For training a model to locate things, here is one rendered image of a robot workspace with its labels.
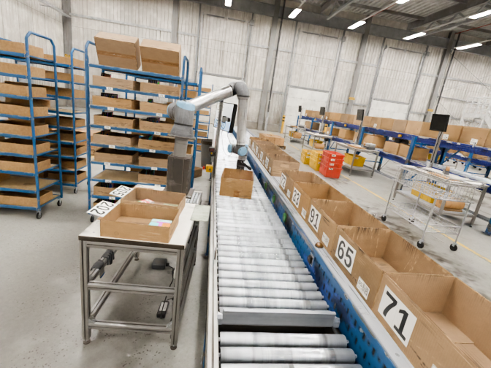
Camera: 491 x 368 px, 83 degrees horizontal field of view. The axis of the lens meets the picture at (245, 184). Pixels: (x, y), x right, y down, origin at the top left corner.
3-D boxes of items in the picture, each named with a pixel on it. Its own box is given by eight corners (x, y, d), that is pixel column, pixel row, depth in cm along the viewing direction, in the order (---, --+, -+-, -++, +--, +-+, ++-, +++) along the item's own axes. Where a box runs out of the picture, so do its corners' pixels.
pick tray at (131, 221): (120, 216, 182) (120, 201, 179) (179, 223, 185) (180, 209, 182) (99, 236, 155) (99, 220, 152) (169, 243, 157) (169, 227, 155)
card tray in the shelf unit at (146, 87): (139, 91, 293) (140, 81, 290) (146, 92, 322) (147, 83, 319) (179, 96, 299) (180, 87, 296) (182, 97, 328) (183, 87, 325)
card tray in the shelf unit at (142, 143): (137, 147, 311) (137, 138, 308) (145, 143, 340) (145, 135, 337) (174, 152, 314) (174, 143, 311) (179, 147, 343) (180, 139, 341)
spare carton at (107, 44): (93, 36, 275) (99, 31, 287) (99, 66, 295) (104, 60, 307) (134, 43, 281) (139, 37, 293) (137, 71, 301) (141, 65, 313)
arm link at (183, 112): (177, 123, 216) (180, 99, 213) (170, 120, 230) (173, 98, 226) (196, 125, 225) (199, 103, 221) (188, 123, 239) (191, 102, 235)
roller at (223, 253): (214, 255, 160) (215, 248, 159) (300, 261, 168) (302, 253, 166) (214, 261, 156) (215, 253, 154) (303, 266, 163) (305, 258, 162)
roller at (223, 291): (214, 293, 129) (215, 284, 128) (320, 297, 137) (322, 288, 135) (214, 301, 125) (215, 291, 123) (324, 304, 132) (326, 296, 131)
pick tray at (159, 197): (135, 199, 213) (135, 187, 211) (185, 205, 215) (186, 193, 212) (119, 213, 186) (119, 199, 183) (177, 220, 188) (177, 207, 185)
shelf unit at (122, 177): (88, 223, 324) (82, 38, 270) (103, 207, 370) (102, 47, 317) (174, 229, 338) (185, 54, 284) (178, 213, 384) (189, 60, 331)
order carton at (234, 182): (222, 183, 287) (223, 167, 283) (250, 187, 288) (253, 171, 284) (218, 195, 249) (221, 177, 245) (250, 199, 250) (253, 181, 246)
